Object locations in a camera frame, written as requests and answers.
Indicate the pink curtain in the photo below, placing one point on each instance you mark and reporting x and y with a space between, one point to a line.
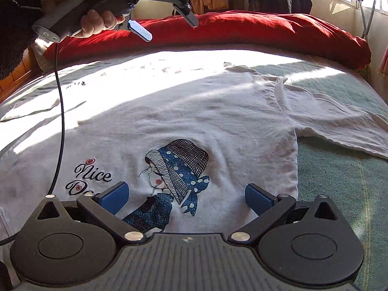
383 60

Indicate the person's left forearm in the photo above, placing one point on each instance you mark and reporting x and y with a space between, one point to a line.
15 24

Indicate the wooden headboard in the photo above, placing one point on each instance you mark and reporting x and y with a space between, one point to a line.
25 66

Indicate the metal clothes drying rack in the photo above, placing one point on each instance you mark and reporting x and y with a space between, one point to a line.
368 24

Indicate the person's left hand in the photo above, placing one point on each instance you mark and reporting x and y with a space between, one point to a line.
97 22

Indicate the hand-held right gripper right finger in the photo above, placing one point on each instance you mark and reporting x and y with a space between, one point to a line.
256 198

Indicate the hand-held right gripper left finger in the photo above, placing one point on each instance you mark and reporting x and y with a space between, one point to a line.
115 197

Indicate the red quilt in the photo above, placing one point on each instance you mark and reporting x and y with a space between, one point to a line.
257 33

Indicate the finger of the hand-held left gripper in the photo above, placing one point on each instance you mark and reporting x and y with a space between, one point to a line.
141 31
189 15

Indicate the white printed t-shirt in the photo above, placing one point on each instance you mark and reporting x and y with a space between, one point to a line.
212 112

